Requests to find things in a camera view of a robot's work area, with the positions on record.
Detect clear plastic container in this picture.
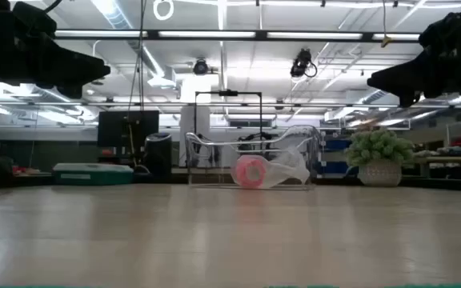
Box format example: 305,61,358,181
185,124,322,190

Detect pink bandage roll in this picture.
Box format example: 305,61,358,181
234,154,270,189

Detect teal packaged box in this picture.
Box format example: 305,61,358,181
51,162,135,186

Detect green potted plant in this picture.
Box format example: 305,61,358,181
343,126,415,188

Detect yellow hook on cord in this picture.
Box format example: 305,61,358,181
379,0,394,49

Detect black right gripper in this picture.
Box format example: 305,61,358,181
367,0,461,108

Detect black ceiling camera with cable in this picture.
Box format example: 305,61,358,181
289,47,319,79

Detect black hanging cable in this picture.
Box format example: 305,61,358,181
126,0,146,167

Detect clear plastic bag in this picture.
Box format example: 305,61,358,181
230,146,311,190

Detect blue storage bins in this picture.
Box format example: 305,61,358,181
319,137,354,175

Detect white ring light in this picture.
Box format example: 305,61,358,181
152,0,175,22

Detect black monitor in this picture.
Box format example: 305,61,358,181
97,110,161,149

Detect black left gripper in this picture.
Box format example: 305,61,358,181
0,0,111,99

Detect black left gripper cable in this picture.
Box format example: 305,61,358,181
42,0,64,14

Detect wooden background table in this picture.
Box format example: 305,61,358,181
413,154,461,179

